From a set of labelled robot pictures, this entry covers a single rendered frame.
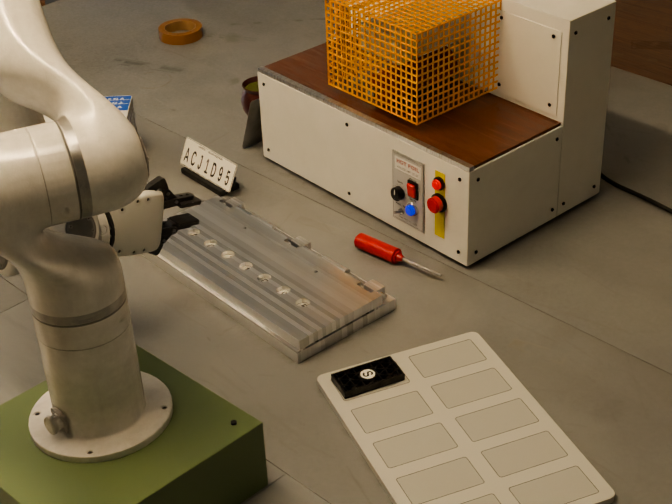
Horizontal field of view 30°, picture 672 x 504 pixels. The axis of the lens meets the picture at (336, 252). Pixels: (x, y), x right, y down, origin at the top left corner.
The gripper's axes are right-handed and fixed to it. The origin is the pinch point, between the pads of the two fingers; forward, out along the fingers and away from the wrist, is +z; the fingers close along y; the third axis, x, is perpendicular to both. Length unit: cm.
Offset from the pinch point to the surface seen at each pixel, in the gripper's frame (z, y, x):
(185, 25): 69, 3, -97
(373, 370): 12.2, 14.7, 33.2
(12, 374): -25.0, 25.5, -6.4
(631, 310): 54, 7, 49
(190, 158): 29.7, 9.8, -38.4
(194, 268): 7.3, 13.9, -5.4
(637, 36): 139, -12, -17
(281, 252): 20.3, 10.9, 1.0
